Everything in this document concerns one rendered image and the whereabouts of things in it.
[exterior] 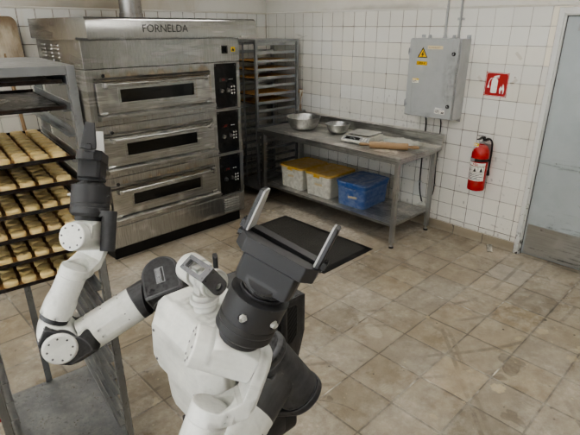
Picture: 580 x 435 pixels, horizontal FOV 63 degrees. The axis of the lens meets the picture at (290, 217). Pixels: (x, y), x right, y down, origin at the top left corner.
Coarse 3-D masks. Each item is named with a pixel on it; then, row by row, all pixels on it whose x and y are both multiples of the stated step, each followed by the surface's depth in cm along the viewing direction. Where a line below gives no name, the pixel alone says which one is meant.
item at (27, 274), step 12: (72, 252) 198; (24, 264) 188; (36, 264) 189; (48, 264) 188; (0, 276) 183; (12, 276) 179; (24, 276) 179; (36, 276) 183; (48, 276) 182; (0, 288) 174
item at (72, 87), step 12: (72, 72) 162; (72, 84) 163; (72, 96) 164; (72, 108) 165; (72, 120) 168; (108, 276) 192; (108, 288) 194; (120, 360) 207; (120, 372) 209; (120, 384) 211; (120, 396) 215; (132, 432) 223
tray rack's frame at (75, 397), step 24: (0, 72) 149; (24, 72) 153; (48, 72) 158; (24, 288) 235; (48, 384) 255; (72, 384) 255; (96, 384) 255; (24, 408) 238; (48, 408) 238; (72, 408) 238; (96, 408) 238; (24, 432) 224; (48, 432) 224; (72, 432) 224; (96, 432) 224; (120, 432) 224
